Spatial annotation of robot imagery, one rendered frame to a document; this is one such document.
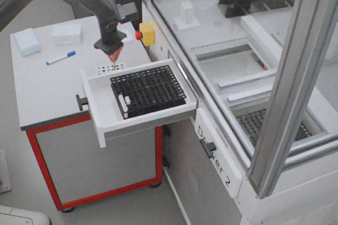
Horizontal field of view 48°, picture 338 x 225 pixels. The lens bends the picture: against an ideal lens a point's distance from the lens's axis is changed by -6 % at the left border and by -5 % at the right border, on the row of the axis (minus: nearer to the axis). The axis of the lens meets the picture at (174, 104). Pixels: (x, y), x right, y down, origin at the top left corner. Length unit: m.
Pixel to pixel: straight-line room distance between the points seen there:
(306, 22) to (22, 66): 1.33
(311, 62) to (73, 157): 1.23
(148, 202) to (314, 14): 1.62
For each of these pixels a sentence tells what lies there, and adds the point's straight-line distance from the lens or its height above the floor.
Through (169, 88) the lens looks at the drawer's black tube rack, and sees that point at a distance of 1.36.
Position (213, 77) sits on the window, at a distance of 1.17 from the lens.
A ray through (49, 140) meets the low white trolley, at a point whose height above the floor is 0.62.
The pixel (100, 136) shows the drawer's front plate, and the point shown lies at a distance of 1.26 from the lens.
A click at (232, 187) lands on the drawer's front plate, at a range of 1.17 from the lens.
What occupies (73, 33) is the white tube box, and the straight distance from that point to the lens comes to 1.81.
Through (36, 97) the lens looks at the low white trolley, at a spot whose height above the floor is 0.76.
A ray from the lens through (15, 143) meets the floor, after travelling 2.50.
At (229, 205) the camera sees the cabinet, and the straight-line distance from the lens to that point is 1.34.
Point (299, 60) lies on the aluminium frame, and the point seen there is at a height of 1.40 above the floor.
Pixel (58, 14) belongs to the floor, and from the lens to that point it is 3.50.
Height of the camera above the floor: 1.84
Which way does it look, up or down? 46 degrees down
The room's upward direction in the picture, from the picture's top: 2 degrees clockwise
